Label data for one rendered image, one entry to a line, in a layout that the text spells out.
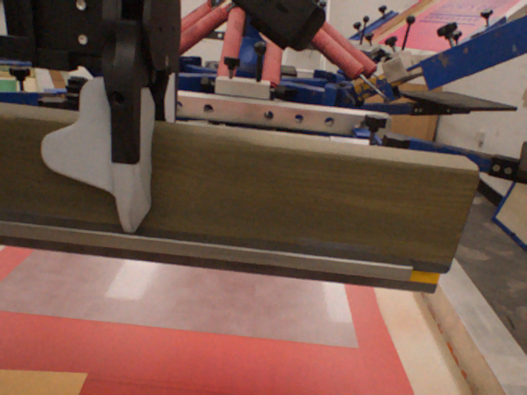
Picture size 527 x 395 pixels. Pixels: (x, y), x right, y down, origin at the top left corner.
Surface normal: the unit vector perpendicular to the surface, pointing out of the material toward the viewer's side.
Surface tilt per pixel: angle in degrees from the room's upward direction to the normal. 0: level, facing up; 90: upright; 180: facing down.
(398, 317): 0
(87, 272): 0
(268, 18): 90
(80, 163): 83
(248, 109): 90
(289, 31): 90
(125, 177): 103
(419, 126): 78
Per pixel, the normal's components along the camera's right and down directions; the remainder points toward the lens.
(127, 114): -0.05, 0.54
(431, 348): 0.10, -0.92
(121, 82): -0.02, 0.26
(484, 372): -0.99, -0.11
